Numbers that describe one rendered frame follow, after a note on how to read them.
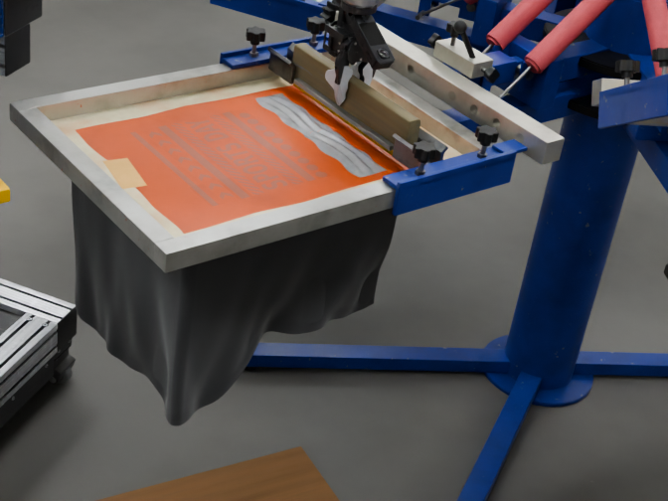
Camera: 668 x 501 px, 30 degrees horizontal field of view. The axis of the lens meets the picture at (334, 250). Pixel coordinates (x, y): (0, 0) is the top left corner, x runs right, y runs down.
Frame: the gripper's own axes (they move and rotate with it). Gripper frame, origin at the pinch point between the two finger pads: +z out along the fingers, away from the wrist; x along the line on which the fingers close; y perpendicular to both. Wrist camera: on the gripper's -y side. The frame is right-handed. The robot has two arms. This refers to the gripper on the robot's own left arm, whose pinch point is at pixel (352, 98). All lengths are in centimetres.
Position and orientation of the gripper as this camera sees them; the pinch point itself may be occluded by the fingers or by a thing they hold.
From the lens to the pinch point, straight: 253.8
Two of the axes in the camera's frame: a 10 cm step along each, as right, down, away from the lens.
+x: -7.9, 2.4, -5.6
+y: -6.0, -5.0, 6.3
